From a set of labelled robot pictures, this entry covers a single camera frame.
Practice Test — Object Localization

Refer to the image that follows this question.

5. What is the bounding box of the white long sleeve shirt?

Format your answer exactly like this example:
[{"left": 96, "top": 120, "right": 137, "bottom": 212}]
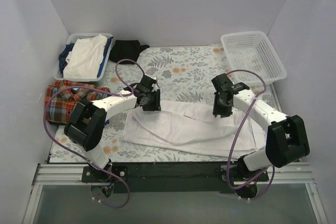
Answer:
[{"left": 123, "top": 101, "right": 266, "bottom": 159}]

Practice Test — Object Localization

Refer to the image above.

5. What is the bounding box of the red plaid shirt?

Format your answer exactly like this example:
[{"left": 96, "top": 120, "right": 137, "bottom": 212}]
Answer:
[{"left": 45, "top": 80, "right": 110, "bottom": 124}]

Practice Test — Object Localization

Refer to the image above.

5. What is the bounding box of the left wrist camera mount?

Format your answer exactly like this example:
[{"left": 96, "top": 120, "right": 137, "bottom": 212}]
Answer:
[{"left": 150, "top": 77, "right": 160, "bottom": 92}]

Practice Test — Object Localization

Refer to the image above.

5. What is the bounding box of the navy garment in basket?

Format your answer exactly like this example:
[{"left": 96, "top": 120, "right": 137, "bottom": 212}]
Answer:
[{"left": 58, "top": 43, "right": 74, "bottom": 76}]

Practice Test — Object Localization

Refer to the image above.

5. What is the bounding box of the black folded garment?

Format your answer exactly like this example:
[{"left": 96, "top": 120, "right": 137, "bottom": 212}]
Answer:
[{"left": 109, "top": 40, "right": 150, "bottom": 65}]

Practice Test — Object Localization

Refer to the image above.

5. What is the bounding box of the floral patterned table mat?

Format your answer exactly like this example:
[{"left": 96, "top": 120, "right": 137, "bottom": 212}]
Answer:
[{"left": 48, "top": 45, "right": 281, "bottom": 163}]

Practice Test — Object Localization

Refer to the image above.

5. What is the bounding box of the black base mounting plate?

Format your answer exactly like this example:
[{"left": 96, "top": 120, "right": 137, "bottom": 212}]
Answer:
[{"left": 81, "top": 162, "right": 270, "bottom": 195}]

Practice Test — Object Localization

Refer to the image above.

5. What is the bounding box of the right white plastic basket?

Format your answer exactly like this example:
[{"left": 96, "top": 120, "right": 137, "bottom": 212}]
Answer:
[{"left": 220, "top": 31, "right": 287, "bottom": 87}]

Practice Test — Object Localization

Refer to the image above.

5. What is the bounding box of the folded white shirt in basket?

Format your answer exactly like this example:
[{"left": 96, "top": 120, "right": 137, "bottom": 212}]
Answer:
[{"left": 63, "top": 34, "right": 108, "bottom": 80}]

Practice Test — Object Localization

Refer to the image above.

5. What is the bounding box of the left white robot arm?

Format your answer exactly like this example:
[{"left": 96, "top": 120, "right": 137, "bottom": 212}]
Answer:
[{"left": 64, "top": 75, "right": 161, "bottom": 182}]

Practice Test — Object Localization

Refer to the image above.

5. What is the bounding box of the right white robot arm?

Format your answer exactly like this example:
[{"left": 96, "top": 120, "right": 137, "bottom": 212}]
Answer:
[{"left": 212, "top": 73, "right": 310, "bottom": 181}]

